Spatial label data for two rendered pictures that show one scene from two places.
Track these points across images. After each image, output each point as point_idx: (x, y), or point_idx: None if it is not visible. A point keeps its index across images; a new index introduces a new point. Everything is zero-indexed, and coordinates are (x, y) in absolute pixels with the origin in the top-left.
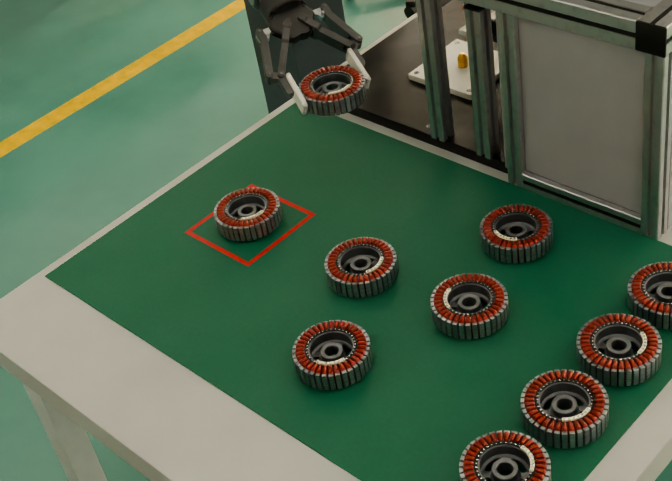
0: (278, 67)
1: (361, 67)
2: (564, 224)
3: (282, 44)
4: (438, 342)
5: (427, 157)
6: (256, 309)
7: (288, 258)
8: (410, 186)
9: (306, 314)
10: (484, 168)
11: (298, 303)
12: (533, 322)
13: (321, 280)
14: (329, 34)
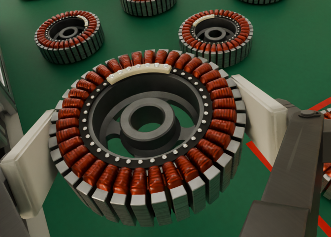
0: (321, 126)
1: (38, 123)
2: (27, 50)
3: (302, 201)
4: None
5: (53, 195)
6: (328, 39)
7: (291, 86)
8: (109, 146)
9: (277, 25)
10: (16, 144)
11: (283, 36)
12: None
13: (256, 52)
14: (6, 223)
